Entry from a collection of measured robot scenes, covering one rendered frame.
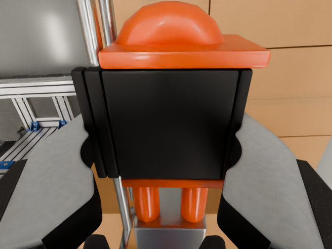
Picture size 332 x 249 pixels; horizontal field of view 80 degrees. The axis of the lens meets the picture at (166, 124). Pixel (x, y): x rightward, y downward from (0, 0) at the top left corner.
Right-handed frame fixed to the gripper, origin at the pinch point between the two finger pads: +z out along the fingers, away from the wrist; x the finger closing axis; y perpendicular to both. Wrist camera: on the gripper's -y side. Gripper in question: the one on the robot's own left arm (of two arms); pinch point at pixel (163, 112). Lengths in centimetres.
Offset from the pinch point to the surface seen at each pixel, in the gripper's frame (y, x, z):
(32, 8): -3, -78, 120
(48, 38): 13, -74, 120
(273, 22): 1, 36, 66
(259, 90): 26, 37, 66
